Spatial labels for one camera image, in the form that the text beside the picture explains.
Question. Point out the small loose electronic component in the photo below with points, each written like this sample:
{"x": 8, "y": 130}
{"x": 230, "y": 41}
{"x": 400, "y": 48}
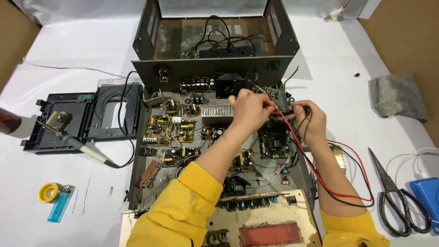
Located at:
{"x": 110, "y": 192}

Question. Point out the brown cardboard sheet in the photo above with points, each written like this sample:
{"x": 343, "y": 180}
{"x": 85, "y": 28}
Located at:
{"x": 408, "y": 37}
{"x": 13, "y": 37}

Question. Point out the black multimeter test lead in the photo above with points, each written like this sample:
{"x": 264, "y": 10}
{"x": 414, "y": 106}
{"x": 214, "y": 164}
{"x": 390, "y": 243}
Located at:
{"x": 298, "y": 110}

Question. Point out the red multimeter test lead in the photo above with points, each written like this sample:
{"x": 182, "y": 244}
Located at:
{"x": 289, "y": 128}

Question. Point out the blue transparent lighter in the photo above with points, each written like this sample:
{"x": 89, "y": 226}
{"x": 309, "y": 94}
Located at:
{"x": 60, "y": 205}

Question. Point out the black disc drive tray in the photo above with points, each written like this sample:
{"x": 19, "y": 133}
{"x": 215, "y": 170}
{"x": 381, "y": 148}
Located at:
{"x": 92, "y": 116}

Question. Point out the yellow sleeve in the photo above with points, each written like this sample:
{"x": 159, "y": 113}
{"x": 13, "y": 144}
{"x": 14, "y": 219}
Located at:
{"x": 349, "y": 230}
{"x": 181, "y": 209}

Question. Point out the dark metal chassis cover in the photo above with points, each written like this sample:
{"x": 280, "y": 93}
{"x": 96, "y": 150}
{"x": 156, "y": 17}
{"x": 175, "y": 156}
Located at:
{"x": 171, "y": 37}

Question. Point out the grey cloth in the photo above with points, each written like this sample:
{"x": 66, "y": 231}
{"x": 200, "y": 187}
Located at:
{"x": 398, "y": 97}

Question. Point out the worn amplifier front panel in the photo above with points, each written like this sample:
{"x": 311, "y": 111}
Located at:
{"x": 267, "y": 212}

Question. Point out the yellow right sleeve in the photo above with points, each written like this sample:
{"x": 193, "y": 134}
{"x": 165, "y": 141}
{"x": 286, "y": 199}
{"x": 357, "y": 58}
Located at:
{"x": 349, "y": 230}

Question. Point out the black metal scissors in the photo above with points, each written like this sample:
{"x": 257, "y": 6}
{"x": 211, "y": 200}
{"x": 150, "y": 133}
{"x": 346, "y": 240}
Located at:
{"x": 389, "y": 183}

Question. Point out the green circuit board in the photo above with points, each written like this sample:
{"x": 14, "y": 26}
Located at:
{"x": 274, "y": 140}

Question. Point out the brown circuit board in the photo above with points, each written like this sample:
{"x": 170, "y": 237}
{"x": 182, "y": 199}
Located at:
{"x": 147, "y": 175}

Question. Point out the person's right hand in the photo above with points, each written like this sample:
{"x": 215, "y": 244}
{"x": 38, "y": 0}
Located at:
{"x": 312, "y": 125}

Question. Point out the yellow tape roll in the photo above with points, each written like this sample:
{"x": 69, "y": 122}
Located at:
{"x": 48, "y": 192}

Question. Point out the dark red bottle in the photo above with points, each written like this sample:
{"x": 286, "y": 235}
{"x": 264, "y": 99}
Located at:
{"x": 8, "y": 120}

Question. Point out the blue plastic box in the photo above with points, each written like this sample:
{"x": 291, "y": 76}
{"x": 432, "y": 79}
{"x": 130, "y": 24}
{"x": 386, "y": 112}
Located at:
{"x": 427, "y": 199}

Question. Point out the aluminium heat sink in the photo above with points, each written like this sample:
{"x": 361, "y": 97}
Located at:
{"x": 216, "y": 113}

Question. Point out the small capacitor circuit board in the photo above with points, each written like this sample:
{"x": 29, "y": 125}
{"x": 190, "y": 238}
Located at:
{"x": 178, "y": 156}

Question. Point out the person's left hand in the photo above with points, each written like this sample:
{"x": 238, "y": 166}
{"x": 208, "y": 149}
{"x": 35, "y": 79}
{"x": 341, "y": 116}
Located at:
{"x": 249, "y": 111}

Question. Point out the black power strip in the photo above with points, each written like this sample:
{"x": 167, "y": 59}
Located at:
{"x": 219, "y": 52}

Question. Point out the yellow power supply board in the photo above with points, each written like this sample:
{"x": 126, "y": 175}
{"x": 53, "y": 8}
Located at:
{"x": 164, "y": 128}

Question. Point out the grey soldering iron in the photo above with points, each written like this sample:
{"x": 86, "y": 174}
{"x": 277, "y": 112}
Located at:
{"x": 79, "y": 145}

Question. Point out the open amplifier chassis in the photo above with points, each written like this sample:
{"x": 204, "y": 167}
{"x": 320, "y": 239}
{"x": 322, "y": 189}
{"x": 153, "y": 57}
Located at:
{"x": 154, "y": 199}

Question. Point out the yellow left sleeve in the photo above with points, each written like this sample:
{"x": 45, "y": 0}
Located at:
{"x": 181, "y": 209}

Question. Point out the small transformer circuit board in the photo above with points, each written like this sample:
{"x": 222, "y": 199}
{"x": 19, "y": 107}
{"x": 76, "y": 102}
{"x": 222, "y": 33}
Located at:
{"x": 242, "y": 161}

